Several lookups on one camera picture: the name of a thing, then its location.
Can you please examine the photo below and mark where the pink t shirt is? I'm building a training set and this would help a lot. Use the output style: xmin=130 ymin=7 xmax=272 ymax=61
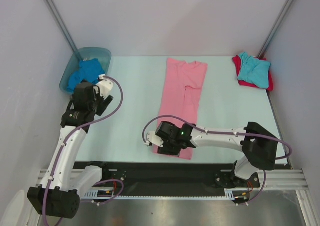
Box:
xmin=152 ymin=57 xmax=209 ymax=160

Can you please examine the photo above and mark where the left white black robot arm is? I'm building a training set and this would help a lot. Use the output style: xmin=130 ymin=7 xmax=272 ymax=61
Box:
xmin=27 ymin=78 xmax=114 ymax=218

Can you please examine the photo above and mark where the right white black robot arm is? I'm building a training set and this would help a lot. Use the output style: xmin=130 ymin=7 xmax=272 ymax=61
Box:
xmin=147 ymin=121 xmax=278 ymax=186

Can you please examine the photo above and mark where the blue crumpled t shirt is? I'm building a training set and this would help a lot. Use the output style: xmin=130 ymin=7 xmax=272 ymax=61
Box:
xmin=66 ymin=58 xmax=105 ymax=93

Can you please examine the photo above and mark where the teal plastic bin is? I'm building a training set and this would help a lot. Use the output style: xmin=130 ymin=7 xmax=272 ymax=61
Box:
xmin=59 ymin=47 xmax=112 ymax=94

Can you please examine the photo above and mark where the teal folded t shirt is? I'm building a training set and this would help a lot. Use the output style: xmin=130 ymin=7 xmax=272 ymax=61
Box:
xmin=237 ymin=52 xmax=271 ymax=89

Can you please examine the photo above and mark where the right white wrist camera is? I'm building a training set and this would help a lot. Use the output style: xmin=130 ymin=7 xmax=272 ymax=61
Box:
xmin=145 ymin=131 xmax=164 ymax=147

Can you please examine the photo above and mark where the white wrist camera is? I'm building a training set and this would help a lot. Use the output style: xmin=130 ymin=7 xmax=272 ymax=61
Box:
xmin=145 ymin=131 xmax=164 ymax=147
xmin=96 ymin=74 xmax=114 ymax=98

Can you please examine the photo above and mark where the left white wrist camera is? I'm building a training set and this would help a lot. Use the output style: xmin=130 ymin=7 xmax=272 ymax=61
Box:
xmin=96 ymin=74 xmax=114 ymax=98

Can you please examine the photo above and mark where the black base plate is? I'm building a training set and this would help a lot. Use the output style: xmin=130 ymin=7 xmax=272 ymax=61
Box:
xmin=74 ymin=160 xmax=261 ymax=197

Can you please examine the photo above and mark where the right slotted cable duct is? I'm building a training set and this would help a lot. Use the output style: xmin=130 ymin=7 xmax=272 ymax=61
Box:
xmin=224 ymin=188 xmax=251 ymax=200

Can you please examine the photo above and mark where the slotted cable duct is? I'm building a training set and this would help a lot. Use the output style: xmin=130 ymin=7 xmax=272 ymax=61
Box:
xmin=83 ymin=188 xmax=115 ymax=200
xmin=224 ymin=188 xmax=251 ymax=200

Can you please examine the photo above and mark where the left aluminium corner post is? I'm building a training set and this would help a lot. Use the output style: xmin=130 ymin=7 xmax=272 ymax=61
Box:
xmin=44 ymin=0 xmax=78 ymax=52

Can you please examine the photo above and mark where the aluminium corner post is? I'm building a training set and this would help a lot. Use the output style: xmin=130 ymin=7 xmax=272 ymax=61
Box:
xmin=44 ymin=0 xmax=78 ymax=52
xmin=257 ymin=0 xmax=296 ymax=59

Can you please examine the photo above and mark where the left slotted cable duct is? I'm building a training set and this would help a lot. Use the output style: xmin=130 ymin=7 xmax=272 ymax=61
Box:
xmin=83 ymin=188 xmax=115 ymax=200

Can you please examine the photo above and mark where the front aluminium rail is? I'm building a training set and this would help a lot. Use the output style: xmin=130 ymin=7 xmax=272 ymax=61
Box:
xmin=36 ymin=169 xmax=308 ymax=190

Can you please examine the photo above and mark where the right aluminium corner post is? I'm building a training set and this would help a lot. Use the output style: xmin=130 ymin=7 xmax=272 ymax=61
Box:
xmin=257 ymin=0 xmax=296 ymax=59

